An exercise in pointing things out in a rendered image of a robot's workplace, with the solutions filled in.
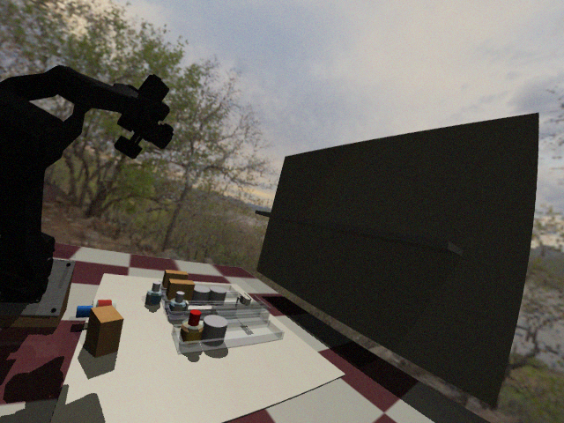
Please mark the brown jar with red lid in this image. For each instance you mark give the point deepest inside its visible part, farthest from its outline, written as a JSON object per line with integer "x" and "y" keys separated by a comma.
{"x": 192, "y": 328}

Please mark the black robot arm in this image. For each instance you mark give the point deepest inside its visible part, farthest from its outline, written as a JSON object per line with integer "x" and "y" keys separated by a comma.
{"x": 31, "y": 139}

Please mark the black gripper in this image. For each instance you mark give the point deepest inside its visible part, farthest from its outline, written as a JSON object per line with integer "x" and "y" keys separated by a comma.
{"x": 129, "y": 146}

